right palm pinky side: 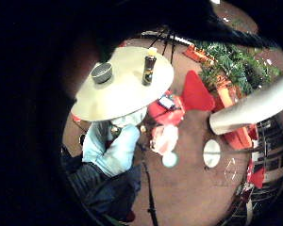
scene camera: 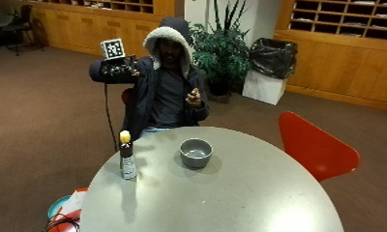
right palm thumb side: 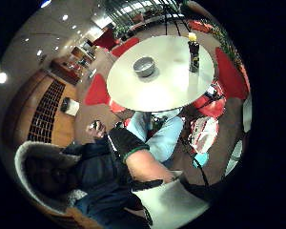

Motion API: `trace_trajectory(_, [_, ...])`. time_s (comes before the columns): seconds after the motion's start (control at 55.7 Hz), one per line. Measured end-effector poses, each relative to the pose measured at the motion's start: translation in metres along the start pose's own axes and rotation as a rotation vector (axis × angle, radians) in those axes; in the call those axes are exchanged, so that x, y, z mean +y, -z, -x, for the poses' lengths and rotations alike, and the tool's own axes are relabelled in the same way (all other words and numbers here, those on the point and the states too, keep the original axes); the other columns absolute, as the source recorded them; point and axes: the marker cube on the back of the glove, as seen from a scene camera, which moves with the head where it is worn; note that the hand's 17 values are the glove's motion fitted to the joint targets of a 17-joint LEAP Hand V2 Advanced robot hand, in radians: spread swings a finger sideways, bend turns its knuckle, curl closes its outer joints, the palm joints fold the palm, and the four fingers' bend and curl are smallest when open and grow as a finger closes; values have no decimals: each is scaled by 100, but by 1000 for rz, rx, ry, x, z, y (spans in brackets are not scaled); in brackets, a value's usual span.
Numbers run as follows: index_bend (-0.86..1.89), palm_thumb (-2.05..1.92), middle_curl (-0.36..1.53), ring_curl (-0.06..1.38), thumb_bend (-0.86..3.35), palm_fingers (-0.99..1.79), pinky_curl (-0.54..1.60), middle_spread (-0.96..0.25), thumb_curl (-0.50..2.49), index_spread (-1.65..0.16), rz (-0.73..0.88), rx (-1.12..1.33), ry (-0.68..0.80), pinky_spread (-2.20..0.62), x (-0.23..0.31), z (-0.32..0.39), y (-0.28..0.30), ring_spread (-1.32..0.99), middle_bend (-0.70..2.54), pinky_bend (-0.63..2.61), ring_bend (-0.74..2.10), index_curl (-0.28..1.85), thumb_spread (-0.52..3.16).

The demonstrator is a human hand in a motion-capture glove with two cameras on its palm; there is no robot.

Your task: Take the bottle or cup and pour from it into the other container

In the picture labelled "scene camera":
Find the black plant pot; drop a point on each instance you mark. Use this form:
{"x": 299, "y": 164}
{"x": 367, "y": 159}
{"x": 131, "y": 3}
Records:
{"x": 221, "y": 87}

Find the white waste bin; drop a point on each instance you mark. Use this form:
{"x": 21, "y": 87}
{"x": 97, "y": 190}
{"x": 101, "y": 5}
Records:
{"x": 265, "y": 87}

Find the teal round object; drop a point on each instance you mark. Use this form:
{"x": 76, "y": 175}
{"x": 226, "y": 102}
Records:
{"x": 57, "y": 206}

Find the white paper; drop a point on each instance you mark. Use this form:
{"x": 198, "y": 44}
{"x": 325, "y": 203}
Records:
{"x": 77, "y": 201}

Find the green potted plant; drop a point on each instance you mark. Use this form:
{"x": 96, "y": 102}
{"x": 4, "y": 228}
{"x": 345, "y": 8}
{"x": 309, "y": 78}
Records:
{"x": 222, "y": 51}

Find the dark bottle with yellow cap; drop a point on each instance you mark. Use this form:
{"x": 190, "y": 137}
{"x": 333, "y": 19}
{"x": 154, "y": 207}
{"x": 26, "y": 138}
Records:
{"x": 127, "y": 158}

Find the grey bowl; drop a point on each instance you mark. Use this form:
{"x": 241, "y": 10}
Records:
{"x": 197, "y": 154}

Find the white marker cube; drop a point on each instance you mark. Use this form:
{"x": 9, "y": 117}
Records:
{"x": 113, "y": 49}

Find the black bin bag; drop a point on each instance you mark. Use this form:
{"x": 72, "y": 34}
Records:
{"x": 273, "y": 56}

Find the the person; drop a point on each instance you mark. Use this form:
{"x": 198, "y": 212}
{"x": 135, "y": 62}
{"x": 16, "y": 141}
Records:
{"x": 170, "y": 96}

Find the wooden pigeonhole cabinet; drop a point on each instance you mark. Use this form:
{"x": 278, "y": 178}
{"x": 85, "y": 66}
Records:
{"x": 343, "y": 64}
{"x": 90, "y": 29}

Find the black chair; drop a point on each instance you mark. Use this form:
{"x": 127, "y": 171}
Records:
{"x": 22, "y": 25}

